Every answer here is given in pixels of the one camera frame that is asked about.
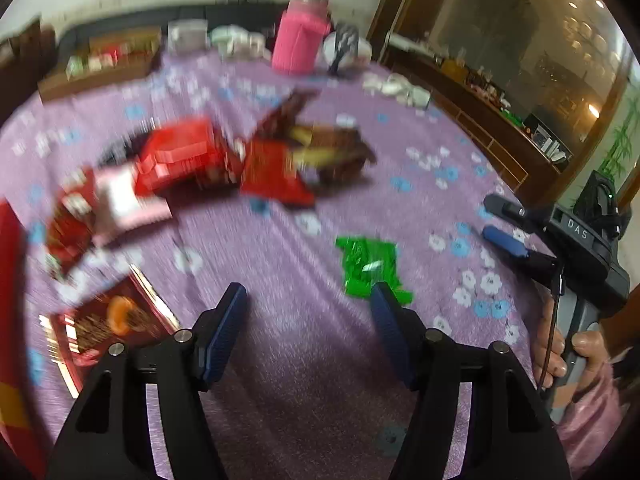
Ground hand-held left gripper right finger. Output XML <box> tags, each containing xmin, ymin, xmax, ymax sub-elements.
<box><xmin>369</xmin><ymin>281</ymin><xmax>572</xmax><ymax>480</ymax></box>

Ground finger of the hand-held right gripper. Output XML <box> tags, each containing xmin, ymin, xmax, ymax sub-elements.
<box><xmin>481</xmin><ymin>226</ymin><xmax>560</xmax><ymax>273</ymax></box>
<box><xmin>483</xmin><ymin>194</ymin><xmax>553</xmax><ymax>233</ymax></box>

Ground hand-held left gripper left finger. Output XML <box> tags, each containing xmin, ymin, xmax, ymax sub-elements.
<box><xmin>46</xmin><ymin>282</ymin><xmax>249</xmax><ymax>480</ymax></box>

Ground green snack packet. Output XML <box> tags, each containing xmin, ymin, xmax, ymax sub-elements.
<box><xmin>335</xmin><ymin>236</ymin><xmax>415</xmax><ymax>306</ymax></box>

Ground brown cardboard box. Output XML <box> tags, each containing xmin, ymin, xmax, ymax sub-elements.
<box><xmin>37</xmin><ymin>35</ymin><xmax>163</xmax><ymax>103</ymax></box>

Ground person's right forearm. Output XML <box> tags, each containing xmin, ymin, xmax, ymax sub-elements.
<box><xmin>555</xmin><ymin>360</ymin><xmax>633</xmax><ymax>478</ymax></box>

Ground person's right hand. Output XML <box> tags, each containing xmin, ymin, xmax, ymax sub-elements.
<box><xmin>532</xmin><ymin>297</ymin><xmax>608</xmax><ymax>393</ymax></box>

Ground wooden display cabinet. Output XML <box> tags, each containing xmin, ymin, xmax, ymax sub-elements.
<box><xmin>367</xmin><ymin>0</ymin><xmax>638</xmax><ymax>206</ymax></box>

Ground purple floral tablecloth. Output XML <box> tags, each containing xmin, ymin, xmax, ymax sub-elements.
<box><xmin>0</xmin><ymin>47</ymin><xmax>566</xmax><ymax>480</ymax></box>

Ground dark red box orange picture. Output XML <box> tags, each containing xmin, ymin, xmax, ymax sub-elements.
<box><xmin>40</xmin><ymin>267</ymin><xmax>181</xmax><ymax>398</ymax></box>

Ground flat red snack packet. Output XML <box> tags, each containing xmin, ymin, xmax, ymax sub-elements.
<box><xmin>240</xmin><ymin>137</ymin><xmax>316</xmax><ymax>208</ymax></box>

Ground pink white snack packet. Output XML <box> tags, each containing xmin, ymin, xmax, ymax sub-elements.
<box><xmin>95</xmin><ymin>165</ymin><xmax>173</xmax><ymax>248</ymax></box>

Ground small white cups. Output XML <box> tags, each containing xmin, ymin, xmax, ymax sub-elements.
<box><xmin>362</xmin><ymin>72</ymin><xmax>433</xmax><ymax>108</ymax></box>

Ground large red snack bag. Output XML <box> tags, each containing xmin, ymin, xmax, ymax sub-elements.
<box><xmin>135</xmin><ymin>117</ymin><xmax>241</xmax><ymax>196</ymax></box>

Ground brown yellow snack packets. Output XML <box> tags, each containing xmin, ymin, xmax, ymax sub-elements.
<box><xmin>287</xmin><ymin>122</ymin><xmax>378</xmax><ymax>186</ymax></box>

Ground dark red patterned packet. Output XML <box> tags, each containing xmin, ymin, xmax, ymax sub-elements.
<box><xmin>45</xmin><ymin>167</ymin><xmax>108</xmax><ymax>281</ymax></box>

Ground dark flat object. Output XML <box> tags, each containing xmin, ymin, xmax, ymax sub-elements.
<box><xmin>97</xmin><ymin>127</ymin><xmax>151</xmax><ymax>168</ymax></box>

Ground plain red box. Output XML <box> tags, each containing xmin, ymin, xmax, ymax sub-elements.
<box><xmin>0</xmin><ymin>200</ymin><xmax>48</xmax><ymax>478</ymax></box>

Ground dark brown snack packet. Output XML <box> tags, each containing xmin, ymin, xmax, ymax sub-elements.
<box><xmin>250</xmin><ymin>90</ymin><xmax>321</xmax><ymax>141</ymax></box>

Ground dark patterned white pot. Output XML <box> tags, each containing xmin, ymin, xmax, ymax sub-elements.
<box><xmin>322</xmin><ymin>22</ymin><xmax>373</xmax><ymax>76</ymax></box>

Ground pink thermos flask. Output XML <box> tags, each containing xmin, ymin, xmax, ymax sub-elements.
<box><xmin>271</xmin><ymin>0</ymin><xmax>333</xmax><ymax>75</ymax></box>

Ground white teaware cluster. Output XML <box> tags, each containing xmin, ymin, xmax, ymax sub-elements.
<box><xmin>210</xmin><ymin>25</ymin><xmax>273</xmax><ymax>61</ymax></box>

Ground grey plastic container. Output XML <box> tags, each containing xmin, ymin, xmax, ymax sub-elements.
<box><xmin>167</xmin><ymin>19</ymin><xmax>208</xmax><ymax>53</ymax></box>

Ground pile of small snack packets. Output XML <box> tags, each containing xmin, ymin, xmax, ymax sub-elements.
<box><xmin>65</xmin><ymin>42</ymin><xmax>156</xmax><ymax>73</ymax></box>

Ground dark sofa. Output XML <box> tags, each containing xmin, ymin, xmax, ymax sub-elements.
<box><xmin>60</xmin><ymin>2</ymin><xmax>281</xmax><ymax>46</ymax></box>

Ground brown armchair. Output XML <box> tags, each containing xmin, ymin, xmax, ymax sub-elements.
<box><xmin>0</xmin><ymin>17</ymin><xmax>56</xmax><ymax>96</ymax></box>

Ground black gripper cord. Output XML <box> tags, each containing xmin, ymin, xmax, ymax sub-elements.
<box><xmin>536</xmin><ymin>267</ymin><xmax>564</xmax><ymax>391</ymax></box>

